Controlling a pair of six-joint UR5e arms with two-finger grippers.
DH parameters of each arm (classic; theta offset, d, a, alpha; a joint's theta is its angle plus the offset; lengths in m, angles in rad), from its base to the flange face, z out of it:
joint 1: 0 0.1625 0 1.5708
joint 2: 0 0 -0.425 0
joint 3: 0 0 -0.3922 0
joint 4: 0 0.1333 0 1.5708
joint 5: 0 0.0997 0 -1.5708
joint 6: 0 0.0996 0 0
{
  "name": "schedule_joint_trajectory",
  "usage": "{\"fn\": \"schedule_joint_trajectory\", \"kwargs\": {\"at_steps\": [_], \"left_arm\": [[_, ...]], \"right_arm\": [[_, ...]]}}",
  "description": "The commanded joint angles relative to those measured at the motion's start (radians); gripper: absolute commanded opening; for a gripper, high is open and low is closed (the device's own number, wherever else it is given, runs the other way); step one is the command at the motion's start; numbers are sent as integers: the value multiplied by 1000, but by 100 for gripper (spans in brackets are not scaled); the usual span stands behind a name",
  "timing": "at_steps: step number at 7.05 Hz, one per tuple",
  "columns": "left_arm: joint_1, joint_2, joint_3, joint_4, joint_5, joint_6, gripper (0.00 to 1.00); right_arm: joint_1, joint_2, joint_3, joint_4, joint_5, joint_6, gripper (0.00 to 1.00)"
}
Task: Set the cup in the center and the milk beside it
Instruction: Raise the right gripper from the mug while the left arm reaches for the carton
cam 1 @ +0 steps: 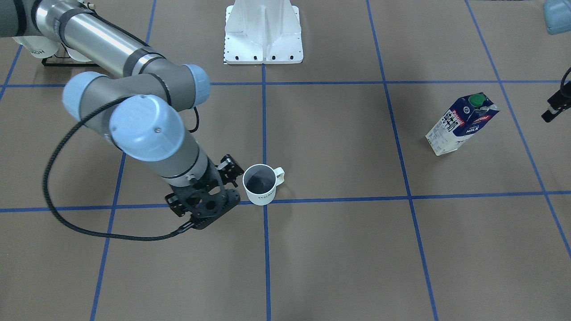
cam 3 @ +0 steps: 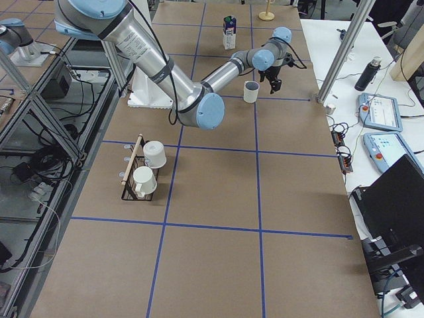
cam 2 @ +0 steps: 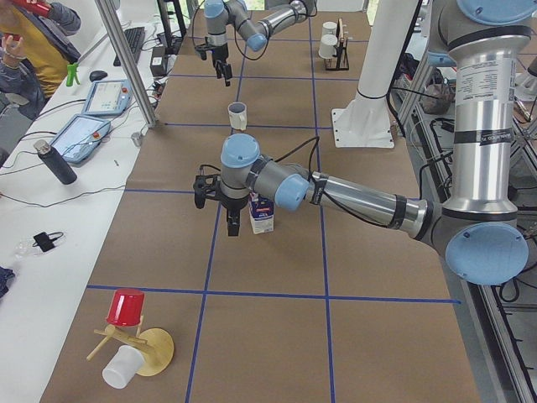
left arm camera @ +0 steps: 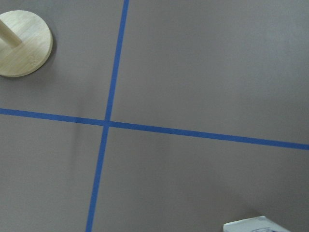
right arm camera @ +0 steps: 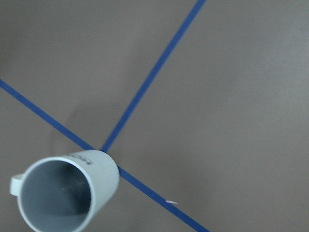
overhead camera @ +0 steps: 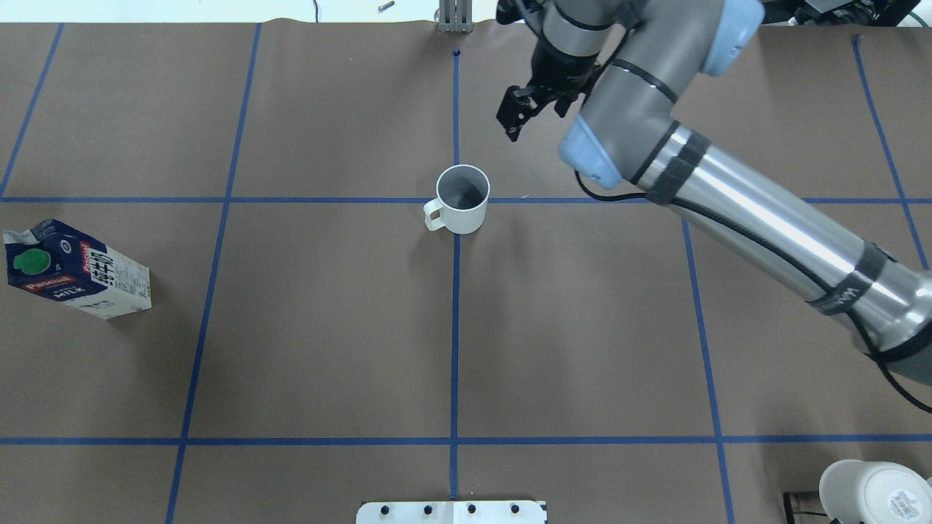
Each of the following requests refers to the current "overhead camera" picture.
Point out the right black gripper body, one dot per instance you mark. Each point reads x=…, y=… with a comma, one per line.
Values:
x=559, y=70

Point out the aluminium frame post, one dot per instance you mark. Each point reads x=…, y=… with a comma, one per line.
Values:
x=455, y=16

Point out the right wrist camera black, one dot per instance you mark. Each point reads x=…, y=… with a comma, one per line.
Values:
x=530, y=12

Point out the black wire cup rack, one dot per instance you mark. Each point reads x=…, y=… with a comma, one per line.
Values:
x=803, y=507

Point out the white ribbed mug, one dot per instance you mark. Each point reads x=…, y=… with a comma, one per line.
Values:
x=462, y=192

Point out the milk carton blue white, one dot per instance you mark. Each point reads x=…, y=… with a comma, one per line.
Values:
x=60, y=263

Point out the white camera pole base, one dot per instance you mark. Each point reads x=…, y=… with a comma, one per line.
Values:
x=482, y=511

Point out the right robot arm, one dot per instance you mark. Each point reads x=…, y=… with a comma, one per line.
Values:
x=632, y=60

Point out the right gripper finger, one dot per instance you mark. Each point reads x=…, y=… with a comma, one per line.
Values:
x=541, y=99
x=517, y=106

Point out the white cup on rack front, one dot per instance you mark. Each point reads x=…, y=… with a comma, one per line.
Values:
x=853, y=491

